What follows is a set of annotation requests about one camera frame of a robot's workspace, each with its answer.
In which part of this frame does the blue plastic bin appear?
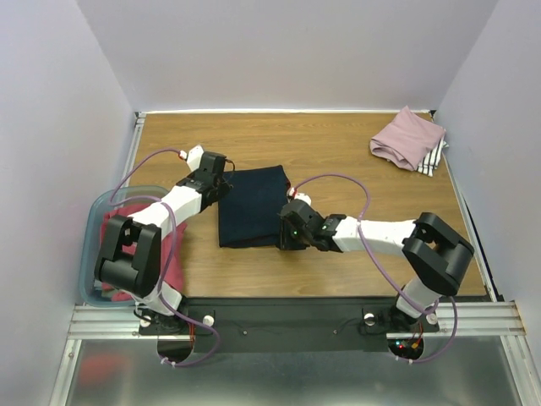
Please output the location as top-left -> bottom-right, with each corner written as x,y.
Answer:
79,185 -> 168,308

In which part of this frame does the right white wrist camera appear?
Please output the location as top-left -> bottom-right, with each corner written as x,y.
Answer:
289,189 -> 312,206

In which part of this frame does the folded pink tank top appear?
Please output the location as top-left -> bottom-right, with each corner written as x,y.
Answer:
369,106 -> 445,172

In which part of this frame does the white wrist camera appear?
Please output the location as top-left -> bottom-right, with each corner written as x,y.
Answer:
182,145 -> 205,172
289,189 -> 312,206

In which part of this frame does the striped white folded tank top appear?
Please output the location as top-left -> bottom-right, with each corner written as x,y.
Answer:
417,138 -> 448,177

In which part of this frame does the navy basketball tank top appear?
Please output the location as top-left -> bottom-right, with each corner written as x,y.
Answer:
218,165 -> 291,249

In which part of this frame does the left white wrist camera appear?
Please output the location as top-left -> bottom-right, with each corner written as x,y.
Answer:
182,145 -> 205,172

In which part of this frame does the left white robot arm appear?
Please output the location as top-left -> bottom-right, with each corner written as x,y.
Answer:
94,145 -> 231,333

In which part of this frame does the maroon red tank top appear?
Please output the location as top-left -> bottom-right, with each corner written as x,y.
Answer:
100,204 -> 187,302

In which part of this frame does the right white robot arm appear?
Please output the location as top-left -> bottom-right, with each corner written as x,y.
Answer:
279,199 -> 474,331

